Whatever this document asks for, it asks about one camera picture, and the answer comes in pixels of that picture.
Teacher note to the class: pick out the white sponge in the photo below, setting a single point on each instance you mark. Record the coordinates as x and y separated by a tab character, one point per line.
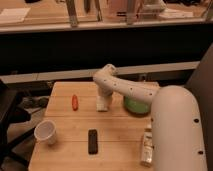
101	107

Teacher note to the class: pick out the black chair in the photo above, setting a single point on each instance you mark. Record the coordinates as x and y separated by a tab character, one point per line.
10	113

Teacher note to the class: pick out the black remote control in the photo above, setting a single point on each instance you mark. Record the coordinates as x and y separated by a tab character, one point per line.
92	142

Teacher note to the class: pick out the white squeeze bottle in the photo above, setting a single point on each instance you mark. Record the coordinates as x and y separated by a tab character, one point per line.
147	147

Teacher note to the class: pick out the orange carrot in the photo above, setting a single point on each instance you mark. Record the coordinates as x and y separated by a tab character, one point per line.
74	102

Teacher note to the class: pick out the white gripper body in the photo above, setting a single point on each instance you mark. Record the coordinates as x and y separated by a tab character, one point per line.
105	94

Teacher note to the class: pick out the wooden cutting board table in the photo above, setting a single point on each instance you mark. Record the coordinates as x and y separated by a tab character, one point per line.
119	133

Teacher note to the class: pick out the white paper sheet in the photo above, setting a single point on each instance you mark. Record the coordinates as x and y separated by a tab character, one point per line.
13	15

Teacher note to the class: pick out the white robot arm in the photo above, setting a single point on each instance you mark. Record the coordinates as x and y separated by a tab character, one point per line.
177	133

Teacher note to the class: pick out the green bowl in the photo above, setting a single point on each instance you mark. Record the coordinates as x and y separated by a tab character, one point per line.
135	107

